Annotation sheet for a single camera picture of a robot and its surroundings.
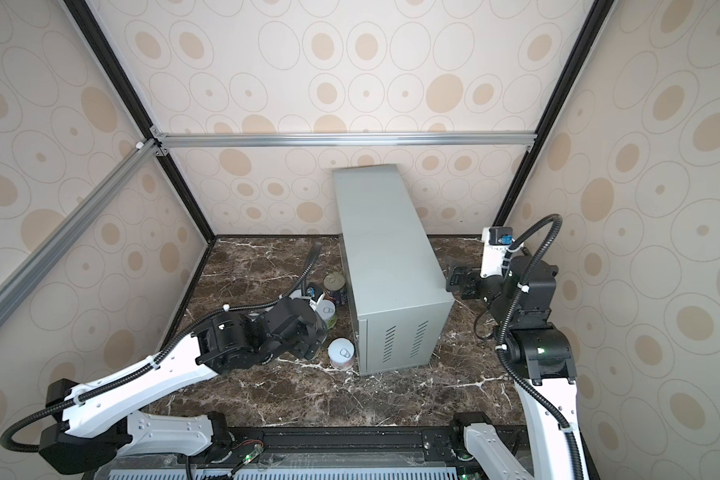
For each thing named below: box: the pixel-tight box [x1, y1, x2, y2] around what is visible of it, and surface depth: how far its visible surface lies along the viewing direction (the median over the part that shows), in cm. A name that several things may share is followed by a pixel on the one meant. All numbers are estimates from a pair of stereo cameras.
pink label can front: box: [327, 337, 355, 370], surface depth 85 cm
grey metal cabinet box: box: [332, 164, 455, 375], surface depth 71 cm
